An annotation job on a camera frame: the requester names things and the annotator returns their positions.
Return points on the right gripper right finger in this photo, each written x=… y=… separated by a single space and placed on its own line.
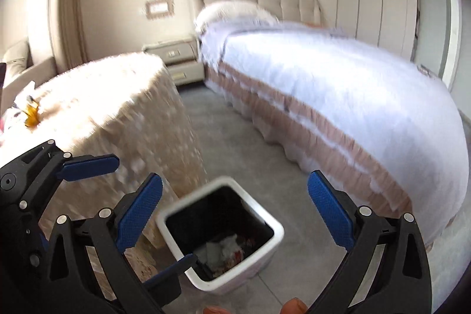
x=402 y=282

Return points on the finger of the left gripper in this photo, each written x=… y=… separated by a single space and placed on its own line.
x=88 y=166
x=167 y=281

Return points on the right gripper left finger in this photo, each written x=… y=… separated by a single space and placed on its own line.
x=71 y=285

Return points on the white trash bin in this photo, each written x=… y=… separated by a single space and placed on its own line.
x=231 y=234

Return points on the person's left hand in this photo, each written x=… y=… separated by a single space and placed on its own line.
x=215 y=310

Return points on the person's right hand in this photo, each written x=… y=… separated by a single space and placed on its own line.
x=294 y=306

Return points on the yellow snack wrapper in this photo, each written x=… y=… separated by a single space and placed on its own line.
x=32 y=115

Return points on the floral beige tablecloth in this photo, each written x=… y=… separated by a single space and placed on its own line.
x=126 y=105

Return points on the pink white wrapper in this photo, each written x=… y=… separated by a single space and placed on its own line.
x=9 y=118

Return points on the grey white crumpled wrapper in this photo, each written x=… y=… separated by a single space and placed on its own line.
x=25 y=96

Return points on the beige window seat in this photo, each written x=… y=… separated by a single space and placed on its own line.
x=38 y=73

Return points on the beige cushion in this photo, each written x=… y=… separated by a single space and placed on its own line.
x=16 y=58

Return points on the bed with lavender cover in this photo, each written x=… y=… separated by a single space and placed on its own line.
x=381 y=129

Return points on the white bedside nightstand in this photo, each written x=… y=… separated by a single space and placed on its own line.
x=181 y=58

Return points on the white fluffy pillow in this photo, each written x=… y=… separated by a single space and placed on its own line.
x=227 y=10

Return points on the grey room door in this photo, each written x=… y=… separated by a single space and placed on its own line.
x=433 y=35

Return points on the framed wall switch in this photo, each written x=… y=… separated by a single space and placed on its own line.
x=157 y=9

